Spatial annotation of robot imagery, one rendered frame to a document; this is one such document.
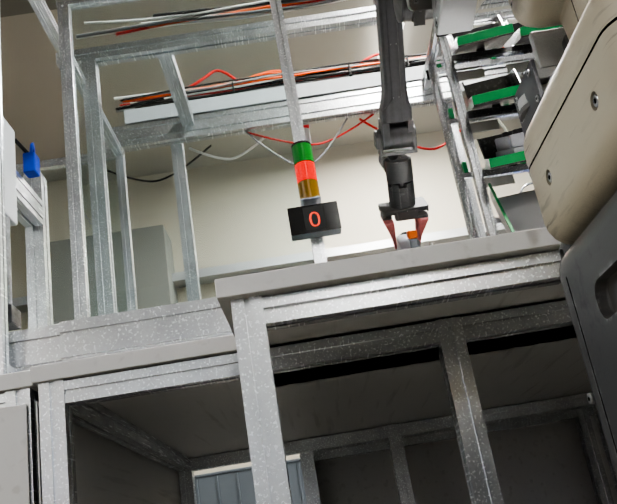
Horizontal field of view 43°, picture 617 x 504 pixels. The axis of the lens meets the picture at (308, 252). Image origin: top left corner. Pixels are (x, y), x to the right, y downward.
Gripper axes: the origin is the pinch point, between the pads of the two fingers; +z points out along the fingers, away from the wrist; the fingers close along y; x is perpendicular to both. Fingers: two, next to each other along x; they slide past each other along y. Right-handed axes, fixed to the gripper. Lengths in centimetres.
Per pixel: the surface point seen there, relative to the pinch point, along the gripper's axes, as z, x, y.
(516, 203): -2.2, -7.8, -27.6
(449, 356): 6.2, 41.3, 1.1
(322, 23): -40, -102, 4
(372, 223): 132, -379, -36
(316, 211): -5.8, -14.8, 18.3
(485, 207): -3.5, -5.0, -19.5
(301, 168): -14.5, -22.9, 20.0
